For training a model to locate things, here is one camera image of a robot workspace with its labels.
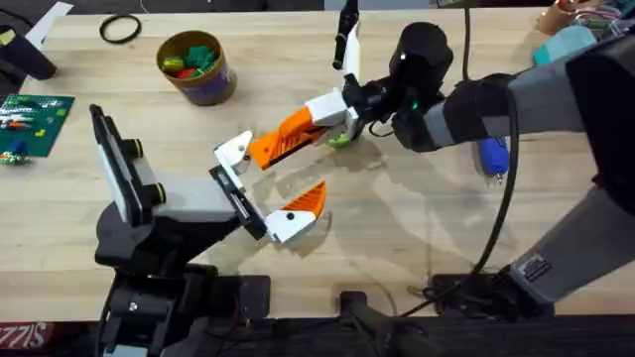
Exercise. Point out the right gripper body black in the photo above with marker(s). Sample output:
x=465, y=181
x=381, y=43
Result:
x=419, y=64

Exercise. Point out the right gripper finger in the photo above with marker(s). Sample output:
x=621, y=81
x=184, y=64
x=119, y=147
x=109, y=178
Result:
x=292, y=134
x=353, y=130

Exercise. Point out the left gripper body grey black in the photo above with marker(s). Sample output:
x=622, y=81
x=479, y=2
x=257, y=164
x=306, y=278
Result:
x=198, y=198

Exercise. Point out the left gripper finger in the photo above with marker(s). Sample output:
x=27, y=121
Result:
x=237, y=151
x=292, y=222

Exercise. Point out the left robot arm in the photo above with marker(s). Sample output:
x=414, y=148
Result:
x=149, y=307

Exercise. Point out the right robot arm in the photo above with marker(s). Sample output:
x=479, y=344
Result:
x=546, y=94

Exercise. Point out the blue electric screwdriver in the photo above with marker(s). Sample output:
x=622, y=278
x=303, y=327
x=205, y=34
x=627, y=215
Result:
x=493, y=156

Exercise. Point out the small lime green object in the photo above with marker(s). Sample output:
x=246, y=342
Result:
x=340, y=141

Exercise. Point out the brown tub with toys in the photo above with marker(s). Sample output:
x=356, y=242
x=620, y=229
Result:
x=203, y=84

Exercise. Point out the right wrist upright black plate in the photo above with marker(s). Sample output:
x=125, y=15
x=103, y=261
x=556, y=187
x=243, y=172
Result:
x=347, y=35

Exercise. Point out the wrist upright black plate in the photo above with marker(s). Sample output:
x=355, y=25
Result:
x=121, y=163
x=347, y=35

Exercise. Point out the left wrist upright black plate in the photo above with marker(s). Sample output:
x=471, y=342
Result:
x=121, y=163

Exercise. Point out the teal soft item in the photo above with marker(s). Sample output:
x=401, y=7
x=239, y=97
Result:
x=563, y=44

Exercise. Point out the heap of colourful items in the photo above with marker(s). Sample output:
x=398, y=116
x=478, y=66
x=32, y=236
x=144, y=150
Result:
x=590, y=12

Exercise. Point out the black bulky tool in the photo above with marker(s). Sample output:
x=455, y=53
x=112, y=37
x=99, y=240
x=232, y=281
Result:
x=27, y=62

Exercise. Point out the white paper sheet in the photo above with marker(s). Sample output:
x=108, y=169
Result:
x=47, y=22

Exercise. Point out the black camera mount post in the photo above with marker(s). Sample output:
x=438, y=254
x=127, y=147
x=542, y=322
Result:
x=364, y=317

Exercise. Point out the black mounting rail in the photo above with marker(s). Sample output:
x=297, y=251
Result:
x=496, y=339

